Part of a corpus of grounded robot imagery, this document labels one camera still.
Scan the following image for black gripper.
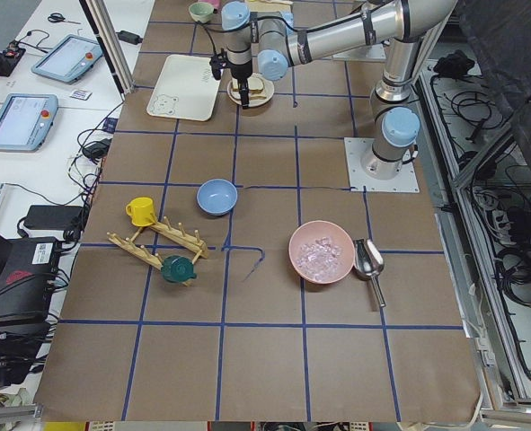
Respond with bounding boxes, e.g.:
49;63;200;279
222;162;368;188
231;61;252;110

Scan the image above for white bread slice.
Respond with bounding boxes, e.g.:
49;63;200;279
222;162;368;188
227;77;266;101

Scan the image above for white round plate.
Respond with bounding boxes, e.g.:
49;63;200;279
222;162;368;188
226;73;275;108

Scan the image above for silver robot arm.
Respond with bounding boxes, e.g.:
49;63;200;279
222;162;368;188
209;0;456;180

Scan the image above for cream bear serving tray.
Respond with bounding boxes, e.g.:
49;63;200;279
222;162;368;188
146;55;219;121

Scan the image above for wooden cutting board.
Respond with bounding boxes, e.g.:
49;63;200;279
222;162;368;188
250;0;294;5

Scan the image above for green ceramic bowl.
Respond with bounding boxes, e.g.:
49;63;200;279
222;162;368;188
189;1;215;23

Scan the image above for blue bowl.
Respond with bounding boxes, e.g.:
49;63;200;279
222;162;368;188
197;179;238;216

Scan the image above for black power adapter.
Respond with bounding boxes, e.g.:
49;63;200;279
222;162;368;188
117;31;143;45

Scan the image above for yellow mug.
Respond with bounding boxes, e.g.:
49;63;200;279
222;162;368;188
125;197;157;227

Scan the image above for wooden mug rack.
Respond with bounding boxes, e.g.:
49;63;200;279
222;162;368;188
107;215;212;287

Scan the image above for teach pendant far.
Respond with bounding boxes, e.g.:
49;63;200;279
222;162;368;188
31;34;102;84

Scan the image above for teach pendant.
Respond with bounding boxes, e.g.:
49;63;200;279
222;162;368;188
0;93;58;153
31;34;102;84

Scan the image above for pink bowl with ice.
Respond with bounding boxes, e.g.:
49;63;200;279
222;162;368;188
288;220;355;285

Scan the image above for dark green mug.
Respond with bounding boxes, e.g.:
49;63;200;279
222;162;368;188
161;255;197;284

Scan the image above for black scissors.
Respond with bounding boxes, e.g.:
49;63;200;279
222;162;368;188
47;13;81;25

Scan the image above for metal scoop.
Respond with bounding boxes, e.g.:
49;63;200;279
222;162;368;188
353;238;386;308

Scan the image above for teach pendant near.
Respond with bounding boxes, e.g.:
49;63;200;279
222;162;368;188
0;93;58;153

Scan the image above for black power brick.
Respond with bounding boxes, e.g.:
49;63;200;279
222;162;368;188
23;205;82;231

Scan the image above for black computer box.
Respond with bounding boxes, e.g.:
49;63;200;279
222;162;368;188
0;235;61;327

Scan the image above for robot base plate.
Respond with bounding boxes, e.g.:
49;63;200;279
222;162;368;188
344;137;420;193

